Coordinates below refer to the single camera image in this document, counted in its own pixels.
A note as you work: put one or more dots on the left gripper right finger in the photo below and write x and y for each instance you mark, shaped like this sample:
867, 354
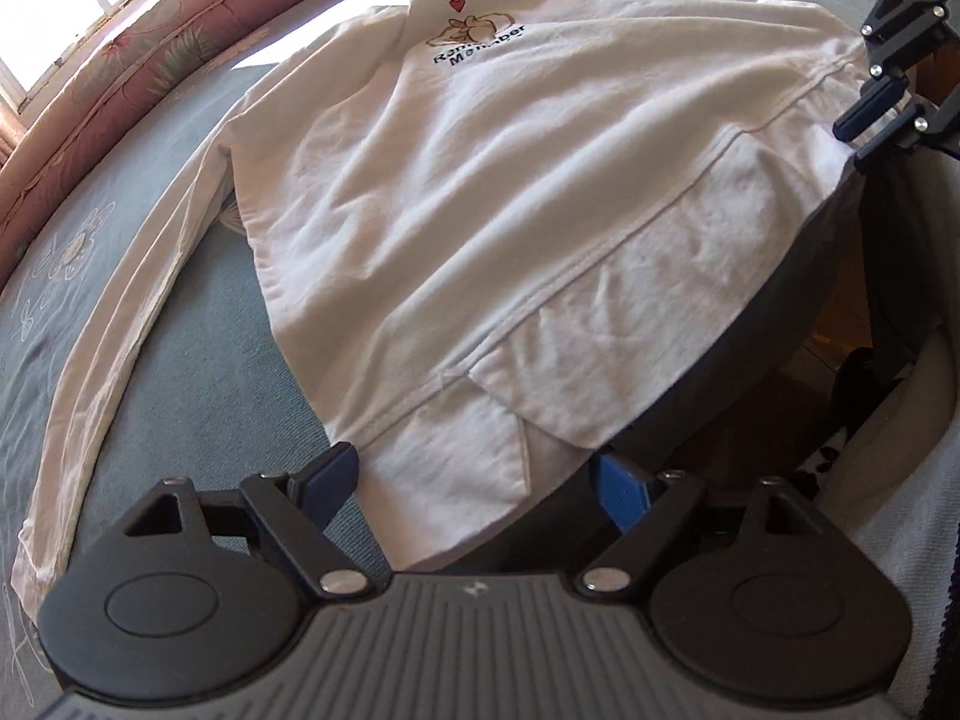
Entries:
668, 518

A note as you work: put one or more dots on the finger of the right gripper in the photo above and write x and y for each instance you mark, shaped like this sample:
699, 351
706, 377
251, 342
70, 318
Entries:
899, 34
920, 125

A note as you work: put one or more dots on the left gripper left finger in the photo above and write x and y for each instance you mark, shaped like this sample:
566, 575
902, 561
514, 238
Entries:
263, 539

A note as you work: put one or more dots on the white long-sleeve shirt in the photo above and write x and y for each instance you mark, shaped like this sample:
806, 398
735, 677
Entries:
488, 234

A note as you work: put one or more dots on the grey floral bed sheet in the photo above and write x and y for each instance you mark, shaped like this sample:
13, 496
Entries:
210, 395

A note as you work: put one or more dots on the pink floral quilt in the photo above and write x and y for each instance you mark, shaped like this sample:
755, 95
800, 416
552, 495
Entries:
114, 89

